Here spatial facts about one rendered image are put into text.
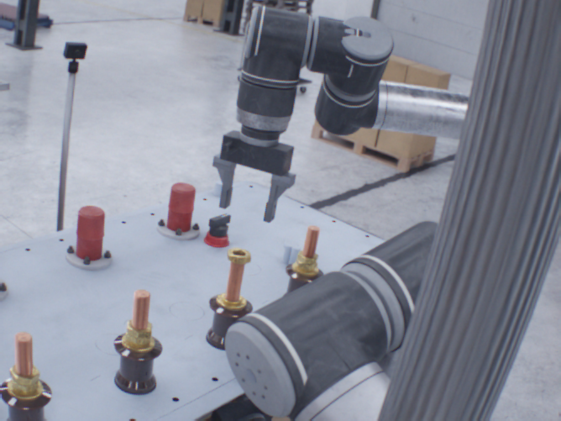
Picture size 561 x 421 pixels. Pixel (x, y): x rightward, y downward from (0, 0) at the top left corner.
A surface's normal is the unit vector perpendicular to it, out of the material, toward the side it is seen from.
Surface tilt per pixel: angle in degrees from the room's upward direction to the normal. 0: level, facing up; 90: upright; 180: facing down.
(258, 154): 90
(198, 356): 0
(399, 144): 90
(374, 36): 41
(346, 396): 46
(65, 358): 0
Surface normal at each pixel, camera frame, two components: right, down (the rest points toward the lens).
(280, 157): -0.36, 0.28
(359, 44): 0.05, -0.38
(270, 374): -0.74, 0.32
